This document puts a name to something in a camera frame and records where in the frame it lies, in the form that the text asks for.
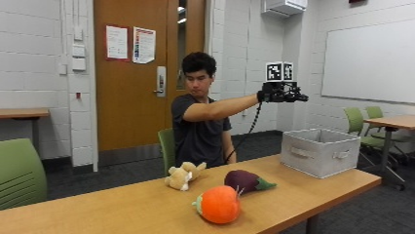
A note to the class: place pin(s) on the white marker cube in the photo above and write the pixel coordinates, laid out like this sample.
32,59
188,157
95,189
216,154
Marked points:
279,71

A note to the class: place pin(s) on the green chair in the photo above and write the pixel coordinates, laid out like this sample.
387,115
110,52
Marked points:
361,128
380,122
19,174
166,149

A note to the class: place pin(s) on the grey fabric storage bin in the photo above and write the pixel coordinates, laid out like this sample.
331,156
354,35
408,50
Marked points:
319,152

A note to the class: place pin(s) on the whiteboard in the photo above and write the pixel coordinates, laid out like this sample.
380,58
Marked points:
370,63

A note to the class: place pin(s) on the the person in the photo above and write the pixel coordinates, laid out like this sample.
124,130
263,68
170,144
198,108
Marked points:
200,113

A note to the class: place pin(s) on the wooden side table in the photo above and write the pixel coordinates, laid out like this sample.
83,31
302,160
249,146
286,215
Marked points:
391,130
24,113

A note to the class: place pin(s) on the purple plush eggplant toy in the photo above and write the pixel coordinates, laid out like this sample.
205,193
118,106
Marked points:
245,180

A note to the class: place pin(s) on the tan plush dog toy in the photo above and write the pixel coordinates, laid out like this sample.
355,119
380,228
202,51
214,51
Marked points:
184,175

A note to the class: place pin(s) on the orange plush pumpkin toy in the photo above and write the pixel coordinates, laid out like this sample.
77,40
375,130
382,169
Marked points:
218,204

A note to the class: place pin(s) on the colourful paper poster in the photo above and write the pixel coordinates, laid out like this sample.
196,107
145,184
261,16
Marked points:
144,45

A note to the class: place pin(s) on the wooden door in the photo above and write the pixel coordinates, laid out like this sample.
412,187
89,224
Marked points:
132,74

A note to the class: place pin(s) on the white paper notice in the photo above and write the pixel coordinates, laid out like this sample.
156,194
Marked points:
116,42

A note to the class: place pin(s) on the white wall box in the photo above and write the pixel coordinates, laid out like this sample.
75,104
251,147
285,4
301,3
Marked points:
283,7

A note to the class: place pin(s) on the white wall switch panel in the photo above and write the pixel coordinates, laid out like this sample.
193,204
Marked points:
79,51
79,64

